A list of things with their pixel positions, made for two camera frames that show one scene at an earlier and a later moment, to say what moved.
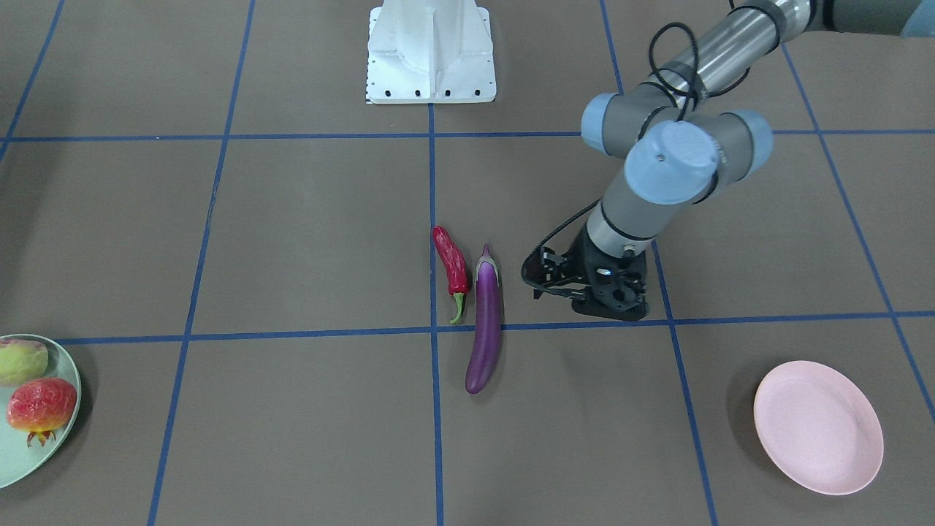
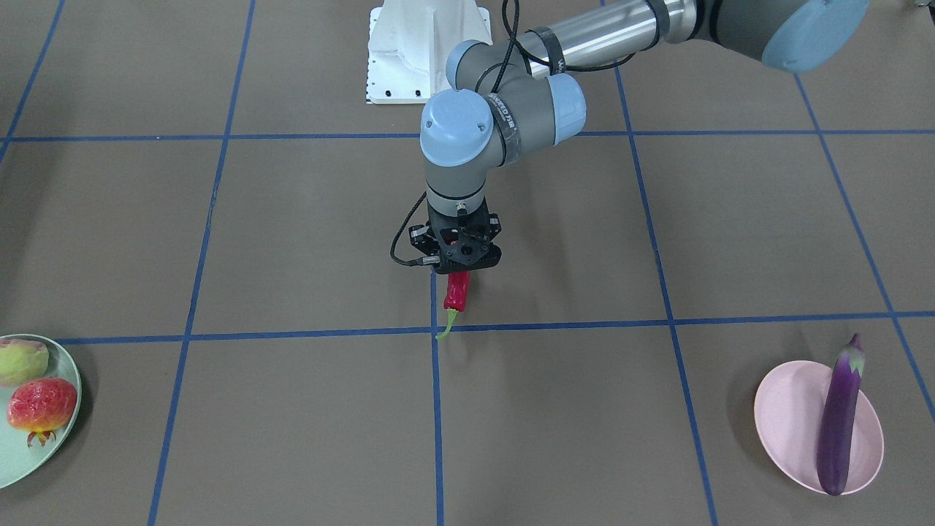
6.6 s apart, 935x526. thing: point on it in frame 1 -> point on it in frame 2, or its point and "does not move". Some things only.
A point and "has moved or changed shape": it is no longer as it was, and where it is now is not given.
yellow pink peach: [21, 361] does not move
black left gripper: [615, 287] -> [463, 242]
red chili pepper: [456, 266] has moved or changed shape
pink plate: [818, 427] does not move
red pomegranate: [39, 407] does not move
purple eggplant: [486, 353] -> [838, 418]
